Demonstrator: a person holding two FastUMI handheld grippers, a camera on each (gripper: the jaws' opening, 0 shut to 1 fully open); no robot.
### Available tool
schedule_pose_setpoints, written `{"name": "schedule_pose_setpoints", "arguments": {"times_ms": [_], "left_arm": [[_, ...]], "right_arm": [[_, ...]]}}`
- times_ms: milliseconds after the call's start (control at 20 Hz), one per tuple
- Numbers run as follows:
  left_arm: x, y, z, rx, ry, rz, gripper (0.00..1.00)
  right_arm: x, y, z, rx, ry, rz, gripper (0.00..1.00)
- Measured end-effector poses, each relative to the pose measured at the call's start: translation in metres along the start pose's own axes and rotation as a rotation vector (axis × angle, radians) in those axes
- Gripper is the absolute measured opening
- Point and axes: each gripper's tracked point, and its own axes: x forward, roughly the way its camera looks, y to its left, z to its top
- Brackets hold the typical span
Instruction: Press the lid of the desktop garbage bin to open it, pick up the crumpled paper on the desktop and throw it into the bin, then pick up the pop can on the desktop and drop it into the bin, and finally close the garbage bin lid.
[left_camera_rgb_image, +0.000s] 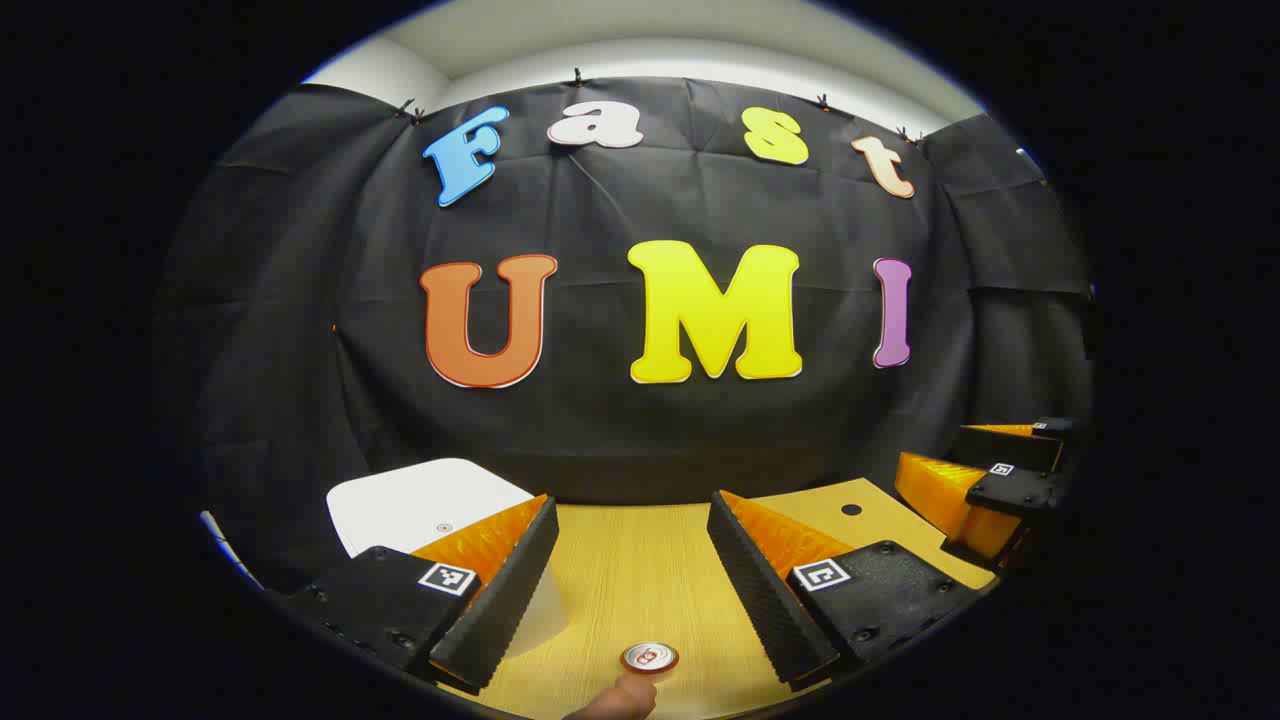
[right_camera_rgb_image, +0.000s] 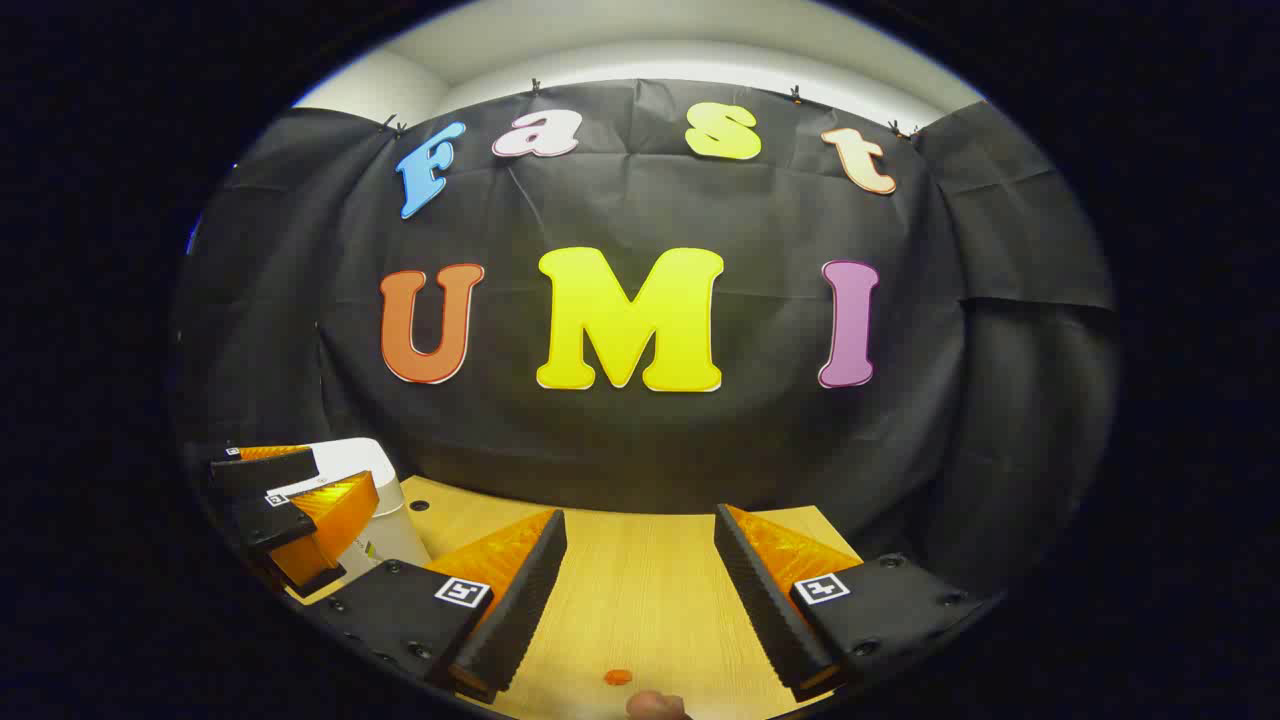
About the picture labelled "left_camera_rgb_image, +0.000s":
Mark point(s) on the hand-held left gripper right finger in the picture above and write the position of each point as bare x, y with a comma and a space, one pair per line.
770, 600

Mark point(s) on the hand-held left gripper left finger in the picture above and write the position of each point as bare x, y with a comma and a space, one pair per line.
500, 610

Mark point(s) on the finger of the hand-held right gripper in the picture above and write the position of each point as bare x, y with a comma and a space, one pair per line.
1010, 448
1015, 492

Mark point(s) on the white desktop garbage bin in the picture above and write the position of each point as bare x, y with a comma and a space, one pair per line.
420, 505

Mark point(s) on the red pop can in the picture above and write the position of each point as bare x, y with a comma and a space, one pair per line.
650, 658

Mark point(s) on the wooden desktop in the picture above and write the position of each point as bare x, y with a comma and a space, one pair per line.
640, 570

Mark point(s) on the black backdrop cloth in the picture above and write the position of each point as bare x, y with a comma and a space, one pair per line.
620, 430

